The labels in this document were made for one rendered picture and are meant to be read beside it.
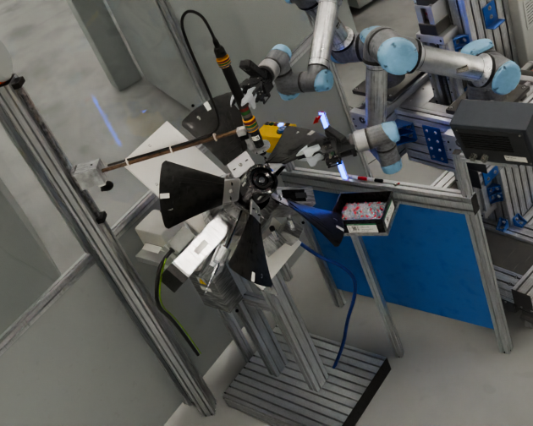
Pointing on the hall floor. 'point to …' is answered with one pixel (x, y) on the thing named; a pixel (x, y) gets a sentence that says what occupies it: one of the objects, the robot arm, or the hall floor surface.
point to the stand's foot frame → (321, 410)
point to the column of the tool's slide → (107, 248)
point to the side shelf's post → (237, 335)
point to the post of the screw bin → (377, 294)
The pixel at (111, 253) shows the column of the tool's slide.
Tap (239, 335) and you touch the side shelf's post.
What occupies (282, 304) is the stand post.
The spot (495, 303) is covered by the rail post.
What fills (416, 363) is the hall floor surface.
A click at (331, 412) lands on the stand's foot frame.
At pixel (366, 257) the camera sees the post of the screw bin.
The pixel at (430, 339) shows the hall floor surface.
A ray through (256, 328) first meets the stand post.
